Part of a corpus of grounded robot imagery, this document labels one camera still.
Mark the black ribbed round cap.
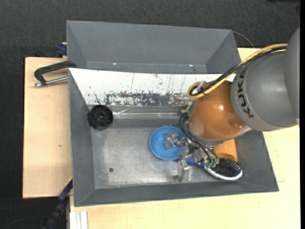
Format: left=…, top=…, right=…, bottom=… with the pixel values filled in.
left=87, top=104, right=114, bottom=131

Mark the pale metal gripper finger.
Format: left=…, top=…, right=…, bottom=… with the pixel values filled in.
left=177, top=160, right=192, bottom=183
left=163, top=132, right=187, bottom=150

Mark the orange cup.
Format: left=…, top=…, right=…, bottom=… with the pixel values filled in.
left=213, top=138, right=238, bottom=162

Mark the blue bowl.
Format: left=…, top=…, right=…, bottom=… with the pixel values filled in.
left=149, top=125, right=191, bottom=162

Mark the pale flat board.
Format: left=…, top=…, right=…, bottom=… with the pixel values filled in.
left=22, top=56, right=73, bottom=199

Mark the grey metal bin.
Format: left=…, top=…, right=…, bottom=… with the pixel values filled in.
left=65, top=20, right=279, bottom=207

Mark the blue-handled black bristle hairbrush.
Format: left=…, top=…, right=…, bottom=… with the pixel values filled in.
left=185, top=156, right=244, bottom=181

